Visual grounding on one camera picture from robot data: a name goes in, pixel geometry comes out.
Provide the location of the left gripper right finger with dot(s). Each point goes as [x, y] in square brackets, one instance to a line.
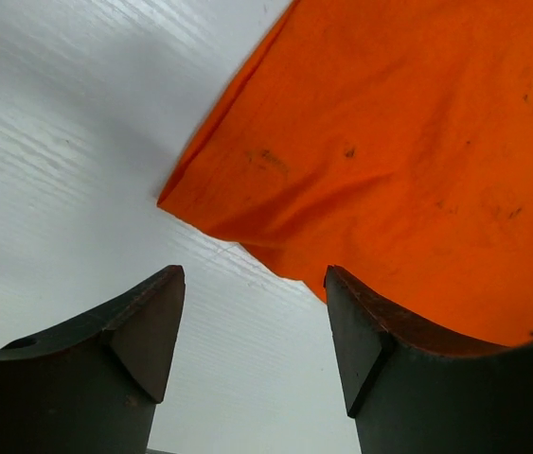
[414, 386]

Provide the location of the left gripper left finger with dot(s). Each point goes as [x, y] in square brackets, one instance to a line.
[91, 384]

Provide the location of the orange t shirt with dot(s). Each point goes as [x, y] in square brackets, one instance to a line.
[391, 138]

